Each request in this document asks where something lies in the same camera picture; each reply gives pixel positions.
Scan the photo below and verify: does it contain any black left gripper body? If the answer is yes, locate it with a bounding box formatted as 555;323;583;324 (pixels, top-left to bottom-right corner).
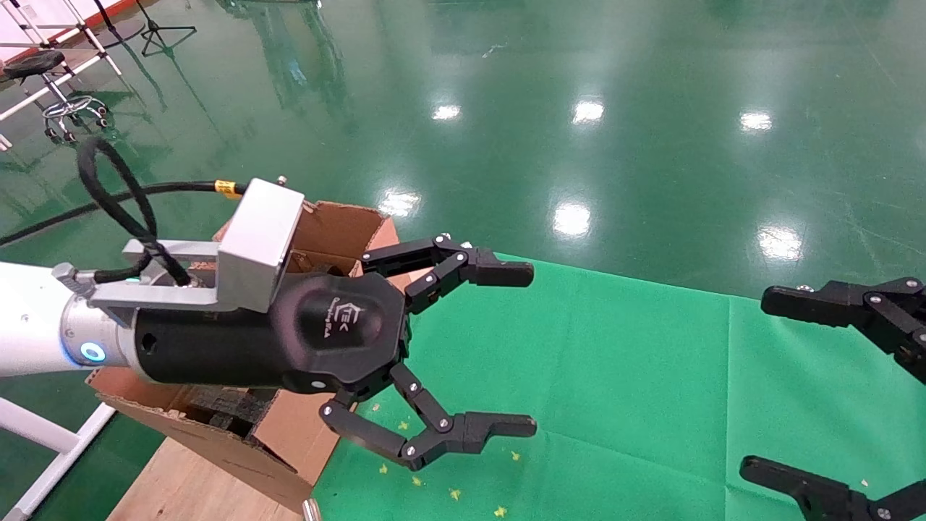
136;272;413;397

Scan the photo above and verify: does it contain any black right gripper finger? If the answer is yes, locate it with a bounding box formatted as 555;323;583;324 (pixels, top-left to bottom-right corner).
760;279;926;384
739;456;926;521

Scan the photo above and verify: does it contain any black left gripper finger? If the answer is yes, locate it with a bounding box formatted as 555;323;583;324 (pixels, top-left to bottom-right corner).
320;364;538;470
360;233;535;314

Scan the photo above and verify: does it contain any large open cardboard carton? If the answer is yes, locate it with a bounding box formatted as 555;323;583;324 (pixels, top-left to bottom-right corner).
87;201;415;512

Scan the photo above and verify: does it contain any black foam insert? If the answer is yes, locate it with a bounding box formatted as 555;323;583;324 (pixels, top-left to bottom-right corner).
184;386;281;436

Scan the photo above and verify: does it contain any green cloth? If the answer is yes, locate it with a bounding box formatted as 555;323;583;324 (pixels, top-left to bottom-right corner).
313;252;926;521

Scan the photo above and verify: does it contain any black tripod stand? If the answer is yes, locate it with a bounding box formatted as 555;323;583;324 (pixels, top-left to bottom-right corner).
135;0;197;57

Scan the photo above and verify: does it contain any black round base stand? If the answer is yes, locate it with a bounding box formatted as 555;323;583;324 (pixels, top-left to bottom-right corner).
81;0;147;48

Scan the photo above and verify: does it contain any black wheeled stool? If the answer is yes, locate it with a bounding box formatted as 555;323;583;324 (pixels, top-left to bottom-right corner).
4;49;111;143

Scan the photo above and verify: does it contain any white metal rack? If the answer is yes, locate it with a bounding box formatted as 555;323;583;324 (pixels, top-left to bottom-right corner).
0;0;124;122

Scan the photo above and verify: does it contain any black cable with yellow tag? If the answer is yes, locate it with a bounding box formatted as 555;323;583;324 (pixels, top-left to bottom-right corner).
0;136;248;287

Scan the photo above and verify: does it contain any white table frame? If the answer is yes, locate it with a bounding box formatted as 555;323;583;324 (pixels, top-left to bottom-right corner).
0;397;116;521

